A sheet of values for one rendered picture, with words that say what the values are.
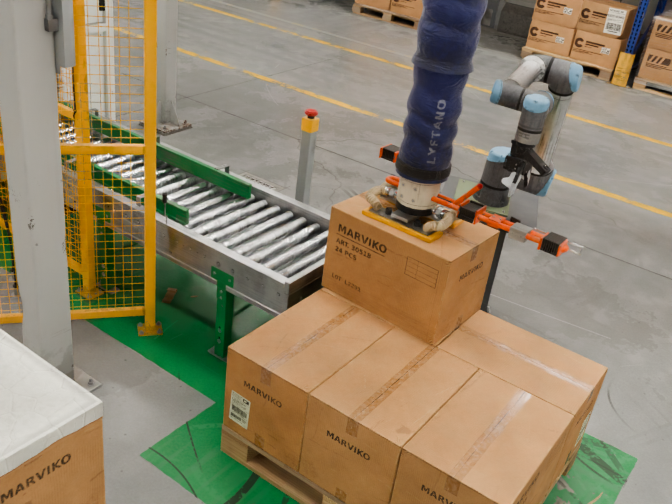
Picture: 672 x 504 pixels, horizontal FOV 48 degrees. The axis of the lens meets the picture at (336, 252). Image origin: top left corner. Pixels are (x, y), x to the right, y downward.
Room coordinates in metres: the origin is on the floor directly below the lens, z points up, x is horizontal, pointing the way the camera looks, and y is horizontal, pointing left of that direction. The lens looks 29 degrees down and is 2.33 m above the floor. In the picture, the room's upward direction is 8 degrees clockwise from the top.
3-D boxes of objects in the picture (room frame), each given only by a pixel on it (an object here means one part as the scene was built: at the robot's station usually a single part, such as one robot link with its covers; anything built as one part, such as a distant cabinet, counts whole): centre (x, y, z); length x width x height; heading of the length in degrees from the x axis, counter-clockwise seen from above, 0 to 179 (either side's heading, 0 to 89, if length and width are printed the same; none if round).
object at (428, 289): (2.90, -0.31, 0.74); 0.60 x 0.40 x 0.40; 55
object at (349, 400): (2.47, -0.40, 0.34); 1.20 x 1.00 x 0.40; 58
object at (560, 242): (2.57, -0.80, 1.07); 0.08 x 0.07 x 0.05; 57
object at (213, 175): (4.12, 1.16, 0.60); 1.60 x 0.10 x 0.09; 58
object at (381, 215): (2.82, -0.25, 0.97); 0.34 x 0.10 x 0.05; 57
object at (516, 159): (2.70, -0.63, 1.35); 0.09 x 0.08 x 0.12; 57
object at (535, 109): (2.70, -0.64, 1.52); 0.10 x 0.09 x 0.12; 159
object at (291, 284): (3.08, 0.00, 0.58); 0.70 x 0.03 x 0.06; 148
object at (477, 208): (2.76, -0.51, 1.07); 0.10 x 0.08 x 0.06; 147
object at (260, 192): (3.98, 0.82, 0.50); 2.31 x 0.05 x 0.19; 58
